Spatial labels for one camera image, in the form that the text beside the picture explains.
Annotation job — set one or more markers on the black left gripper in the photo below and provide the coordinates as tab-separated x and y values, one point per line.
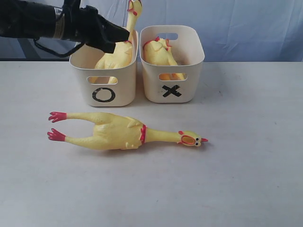
88	27

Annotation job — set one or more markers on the yellow rubber chicken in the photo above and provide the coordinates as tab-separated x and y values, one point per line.
113	132
122	55

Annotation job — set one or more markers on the headless yellow chicken body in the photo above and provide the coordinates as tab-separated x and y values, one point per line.
158	52

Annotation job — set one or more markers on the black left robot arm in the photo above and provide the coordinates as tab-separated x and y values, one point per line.
33	20

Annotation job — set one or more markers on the cream bin marked O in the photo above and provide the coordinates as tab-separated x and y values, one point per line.
105	87

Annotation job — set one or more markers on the cream bin marked X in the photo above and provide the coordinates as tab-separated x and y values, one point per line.
173	83

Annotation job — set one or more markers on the grey backdrop curtain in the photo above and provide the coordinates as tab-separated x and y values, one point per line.
229	30

